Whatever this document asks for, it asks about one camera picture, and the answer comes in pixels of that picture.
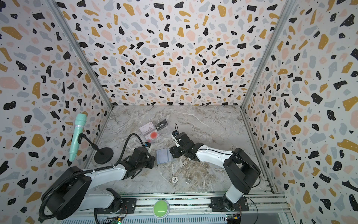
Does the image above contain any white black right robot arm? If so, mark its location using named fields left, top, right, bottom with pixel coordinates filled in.
left=170, top=131, right=261, bottom=210

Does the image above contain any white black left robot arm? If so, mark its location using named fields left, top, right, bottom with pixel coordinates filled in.
left=39, top=147, right=156, bottom=220

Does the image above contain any red card in box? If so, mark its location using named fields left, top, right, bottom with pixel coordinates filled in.
left=149, top=132, right=158, bottom=140

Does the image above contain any clear acrylic card box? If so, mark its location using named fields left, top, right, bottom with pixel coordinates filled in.
left=139, top=119, right=168, bottom=143

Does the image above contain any black microphone stand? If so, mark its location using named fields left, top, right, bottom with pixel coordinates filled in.
left=77, top=133, right=114, bottom=164

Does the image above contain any green push button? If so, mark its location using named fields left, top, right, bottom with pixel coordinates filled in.
left=153, top=200, right=170, bottom=219

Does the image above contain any mint green microphone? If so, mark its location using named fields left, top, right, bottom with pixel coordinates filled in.
left=69, top=113, right=87, bottom=162

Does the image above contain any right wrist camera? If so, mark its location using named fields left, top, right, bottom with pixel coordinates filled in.
left=172, top=130, right=179, bottom=143

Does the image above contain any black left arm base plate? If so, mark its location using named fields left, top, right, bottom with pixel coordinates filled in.
left=97, top=198, right=137, bottom=215

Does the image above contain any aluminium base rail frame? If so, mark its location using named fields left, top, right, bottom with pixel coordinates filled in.
left=53, top=191, right=297, bottom=224

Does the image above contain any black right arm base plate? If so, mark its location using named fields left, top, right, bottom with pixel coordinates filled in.
left=209, top=196, right=249, bottom=213

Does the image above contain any aluminium left corner post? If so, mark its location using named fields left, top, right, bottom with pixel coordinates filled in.
left=44, top=0, right=114, bottom=110

